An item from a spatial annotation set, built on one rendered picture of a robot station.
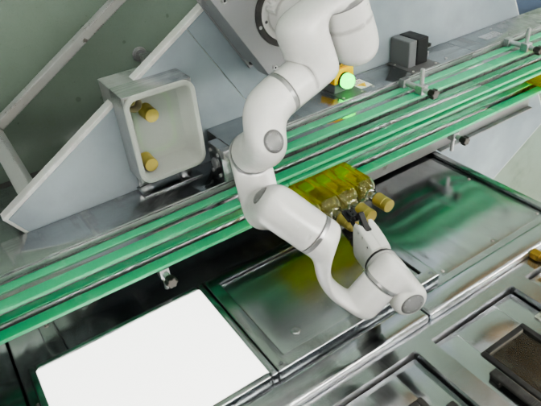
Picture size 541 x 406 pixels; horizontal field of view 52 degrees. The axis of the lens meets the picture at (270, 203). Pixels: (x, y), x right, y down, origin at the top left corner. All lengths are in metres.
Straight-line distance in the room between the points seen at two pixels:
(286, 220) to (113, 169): 0.57
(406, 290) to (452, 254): 0.42
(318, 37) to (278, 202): 0.30
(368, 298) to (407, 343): 0.22
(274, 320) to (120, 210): 0.45
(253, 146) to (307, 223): 0.17
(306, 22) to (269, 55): 0.37
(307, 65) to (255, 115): 0.15
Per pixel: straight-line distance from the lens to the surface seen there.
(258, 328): 1.27
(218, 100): 1.47
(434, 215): 1.66
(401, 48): 1.77
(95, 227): 1.36
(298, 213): 1.00
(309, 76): 1.05
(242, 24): 1.33
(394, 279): 1.08
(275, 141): 0.97
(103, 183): 1.43
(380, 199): 1.40
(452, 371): 1.25
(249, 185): 1.09
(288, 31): 1.03
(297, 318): 1.29
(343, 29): 1.10
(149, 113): 1.33
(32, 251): 1.36
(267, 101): 0.99
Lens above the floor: 1.96
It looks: 45 degrees down
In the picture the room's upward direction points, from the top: 128 degrees clockwise
